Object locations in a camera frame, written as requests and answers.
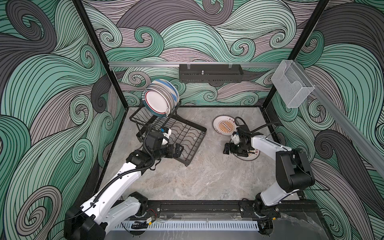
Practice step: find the clear plastic wall bin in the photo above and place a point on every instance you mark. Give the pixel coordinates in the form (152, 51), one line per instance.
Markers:
(292, 83)

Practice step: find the black corner frame post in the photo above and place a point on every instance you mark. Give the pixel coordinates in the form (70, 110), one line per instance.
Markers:
(310, 25)
(95, 41)

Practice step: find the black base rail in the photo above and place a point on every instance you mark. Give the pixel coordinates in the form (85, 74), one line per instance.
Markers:
(252, 209)

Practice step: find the black hanging wall tray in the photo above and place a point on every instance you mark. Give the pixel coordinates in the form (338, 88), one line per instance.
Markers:
(212, 74)

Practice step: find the black dish rack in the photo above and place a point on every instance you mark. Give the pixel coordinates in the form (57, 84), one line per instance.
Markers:
(183, 132)

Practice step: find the black corner frame post left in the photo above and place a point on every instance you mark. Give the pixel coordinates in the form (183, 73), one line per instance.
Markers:
(95, 41)

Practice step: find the blue striped plate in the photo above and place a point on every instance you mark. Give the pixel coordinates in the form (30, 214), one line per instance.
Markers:
(171, 89)

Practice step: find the sunburst pattern plate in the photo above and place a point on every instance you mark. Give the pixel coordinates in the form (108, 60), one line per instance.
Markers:
(224, 125)
(248, 157)

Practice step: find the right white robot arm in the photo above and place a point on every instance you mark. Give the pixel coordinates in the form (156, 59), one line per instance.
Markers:
(293, 171)

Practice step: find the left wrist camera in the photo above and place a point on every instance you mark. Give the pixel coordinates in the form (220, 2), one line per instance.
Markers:
(157, 140)

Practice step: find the aluminium rail right wall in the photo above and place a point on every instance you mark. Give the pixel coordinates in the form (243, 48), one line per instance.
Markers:
(355, 111)

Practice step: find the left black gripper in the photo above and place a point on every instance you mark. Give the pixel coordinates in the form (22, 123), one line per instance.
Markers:
(170, 154)

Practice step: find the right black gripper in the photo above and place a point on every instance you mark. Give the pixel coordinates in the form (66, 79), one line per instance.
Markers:
(226, 145)

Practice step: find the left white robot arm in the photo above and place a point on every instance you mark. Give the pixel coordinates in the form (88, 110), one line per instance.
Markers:
(96, 217)

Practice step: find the white slotted cable duct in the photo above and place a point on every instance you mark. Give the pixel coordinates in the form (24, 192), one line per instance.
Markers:
(203, 226)

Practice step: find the aluminium rail wall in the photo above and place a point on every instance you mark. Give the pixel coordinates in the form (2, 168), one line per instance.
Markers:
(355, 111)
(166, 64)

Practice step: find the aluminium rail back wall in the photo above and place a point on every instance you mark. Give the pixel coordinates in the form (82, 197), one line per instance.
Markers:
(166, 64)

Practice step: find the white plate teal red rim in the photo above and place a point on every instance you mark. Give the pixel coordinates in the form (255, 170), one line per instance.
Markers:
(155, 102)

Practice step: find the black corner frame post right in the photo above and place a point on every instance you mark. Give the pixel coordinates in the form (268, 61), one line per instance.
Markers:
(310, 25)

